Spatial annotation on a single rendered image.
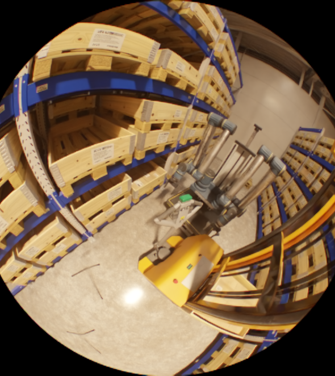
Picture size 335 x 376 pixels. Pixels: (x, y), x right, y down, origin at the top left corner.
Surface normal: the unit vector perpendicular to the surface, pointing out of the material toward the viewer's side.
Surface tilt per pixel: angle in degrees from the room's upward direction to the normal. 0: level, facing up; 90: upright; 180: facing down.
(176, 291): 0
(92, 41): 90
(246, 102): 90
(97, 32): 90
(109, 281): 0
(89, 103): 90
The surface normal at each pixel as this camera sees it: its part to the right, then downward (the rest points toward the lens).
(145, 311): 0.26, -0.66
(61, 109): 0.76, 0.59
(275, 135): -0.60, 0.46
